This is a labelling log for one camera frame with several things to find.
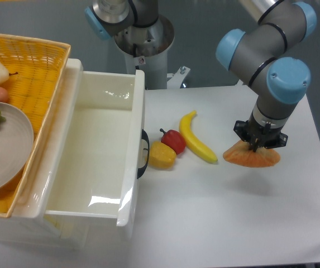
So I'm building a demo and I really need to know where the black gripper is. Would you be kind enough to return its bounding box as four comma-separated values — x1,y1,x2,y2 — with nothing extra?
233,118,288,152

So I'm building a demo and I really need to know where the orange triangle bread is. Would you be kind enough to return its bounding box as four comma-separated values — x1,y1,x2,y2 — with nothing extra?
223,140,281,168

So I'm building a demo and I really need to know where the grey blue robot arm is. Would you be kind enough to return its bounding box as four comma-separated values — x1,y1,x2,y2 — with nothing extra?
85,1,317,151

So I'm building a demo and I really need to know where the open upper white drawer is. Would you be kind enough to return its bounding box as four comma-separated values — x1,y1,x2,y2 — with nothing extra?
41,69,146,227

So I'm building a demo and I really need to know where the yellow toy banana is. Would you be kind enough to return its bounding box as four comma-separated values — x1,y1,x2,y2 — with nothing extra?
179,110,218,164

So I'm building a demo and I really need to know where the red toy bell pepper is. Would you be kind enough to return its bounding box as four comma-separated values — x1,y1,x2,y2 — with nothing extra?
160,128,186,155

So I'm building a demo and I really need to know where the yellow toy bell pepper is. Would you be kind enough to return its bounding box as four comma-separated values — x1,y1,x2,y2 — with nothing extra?
146,141,176,169

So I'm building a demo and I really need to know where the yellow wicker basket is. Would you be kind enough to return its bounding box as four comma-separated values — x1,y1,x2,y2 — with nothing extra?
0,33,71,218

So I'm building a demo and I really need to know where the grey round plate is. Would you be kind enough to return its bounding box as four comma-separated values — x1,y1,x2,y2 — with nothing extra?
0,102,34,188

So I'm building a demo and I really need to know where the white metal table bracket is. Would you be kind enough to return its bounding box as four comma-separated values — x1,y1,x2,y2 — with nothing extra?
167,66,191,89

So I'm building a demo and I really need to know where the black drawer handle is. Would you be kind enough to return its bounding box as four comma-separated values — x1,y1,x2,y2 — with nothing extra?
137,129,150,179

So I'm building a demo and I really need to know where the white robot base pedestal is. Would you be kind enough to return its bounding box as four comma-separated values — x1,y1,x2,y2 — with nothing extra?
114,15,175,89

